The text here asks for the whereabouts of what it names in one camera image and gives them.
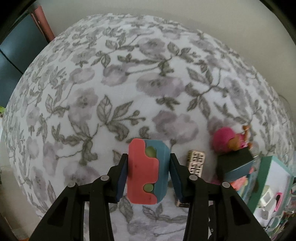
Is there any cream plastic toy house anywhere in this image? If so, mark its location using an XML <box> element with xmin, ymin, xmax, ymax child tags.
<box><xmin>257</xmin><ymin>185</ymin><xmax>276</xmax><ymax>220</ymax></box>

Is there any pink kids watch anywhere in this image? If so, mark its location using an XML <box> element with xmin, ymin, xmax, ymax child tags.
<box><xmin>273</xmin><ymin>192</ymin><xmax>283</xmax><ymax>212</ymax></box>

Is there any red and blue block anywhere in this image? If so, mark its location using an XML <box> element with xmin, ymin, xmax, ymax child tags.
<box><xmin>127</xmin><ymin>138</ymin><xmax>171</xmax><ymax>205</ymax></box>

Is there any white tray with teal rim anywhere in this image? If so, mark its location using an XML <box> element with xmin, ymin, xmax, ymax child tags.
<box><xmin>238</xmin><ymin>156</ymin><xmax>294</xmax><ymax>230</ymax></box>

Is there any black square box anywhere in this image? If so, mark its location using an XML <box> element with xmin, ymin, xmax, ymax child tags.
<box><xmin>216</xmin><ymin>147</ymin><xmax>254</xmax><ymax>183</ymax></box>

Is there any gold patterned bar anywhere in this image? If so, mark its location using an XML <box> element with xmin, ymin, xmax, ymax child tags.
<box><xmin>187</xmin><ymin>150</ymin><xmax>205</xmax><ymax>178</ymax></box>

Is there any pink haired doll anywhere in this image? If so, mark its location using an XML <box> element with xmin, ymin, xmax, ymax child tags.
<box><xmin>212</xmin><ymin>126</ymin><xmax>253</xmax><ymax>153</ymax></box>

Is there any floral blanket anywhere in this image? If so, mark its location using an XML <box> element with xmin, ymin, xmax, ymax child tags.
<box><xmin>3</xmin><ymin>14</ymin><xmax>295</xmax><ymax>240</ymax></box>

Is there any dark blue cabinet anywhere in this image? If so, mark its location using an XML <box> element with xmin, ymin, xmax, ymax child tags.
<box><xmin>0</xmin><ymin>13</ymin><xmax>49</xmax><ymax>107</ymax></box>

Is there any pink pole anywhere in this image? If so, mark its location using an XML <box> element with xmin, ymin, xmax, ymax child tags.
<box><xmin>30</xmin><ymin>6</ymin><xmax>55</xmax><ymax>43</ymax></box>

